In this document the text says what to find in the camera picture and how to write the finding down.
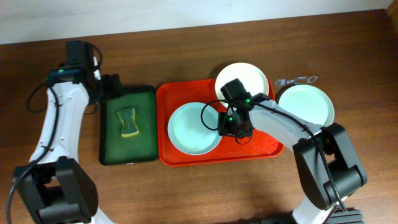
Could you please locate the cream white plate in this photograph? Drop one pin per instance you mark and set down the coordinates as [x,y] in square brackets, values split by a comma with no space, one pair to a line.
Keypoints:
[253,79]

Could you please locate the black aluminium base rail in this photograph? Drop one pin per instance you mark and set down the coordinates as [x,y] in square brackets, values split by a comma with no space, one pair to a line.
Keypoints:
[353,216]

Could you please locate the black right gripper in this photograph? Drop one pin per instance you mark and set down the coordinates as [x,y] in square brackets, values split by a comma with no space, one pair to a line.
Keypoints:
[235,129]

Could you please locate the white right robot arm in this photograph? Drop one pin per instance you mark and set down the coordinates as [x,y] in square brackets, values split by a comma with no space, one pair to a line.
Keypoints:
[328,166]

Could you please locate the dark green tray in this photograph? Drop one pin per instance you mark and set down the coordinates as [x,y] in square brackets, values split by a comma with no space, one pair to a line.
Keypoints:
[143,147]

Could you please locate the yellow green sponge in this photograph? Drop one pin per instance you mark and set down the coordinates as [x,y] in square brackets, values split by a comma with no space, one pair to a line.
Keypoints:
[127,117]

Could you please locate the light blue plate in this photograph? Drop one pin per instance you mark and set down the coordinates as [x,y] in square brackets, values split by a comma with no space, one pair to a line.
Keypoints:
[192,129]

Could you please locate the pale green plate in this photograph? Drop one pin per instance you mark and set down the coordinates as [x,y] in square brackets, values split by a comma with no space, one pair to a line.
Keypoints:
[307,102]

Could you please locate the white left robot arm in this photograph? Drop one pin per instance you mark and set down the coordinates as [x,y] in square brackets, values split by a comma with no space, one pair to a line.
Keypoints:
[53,186]

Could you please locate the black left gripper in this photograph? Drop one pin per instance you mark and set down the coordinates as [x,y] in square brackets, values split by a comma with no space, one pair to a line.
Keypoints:
[112,82]

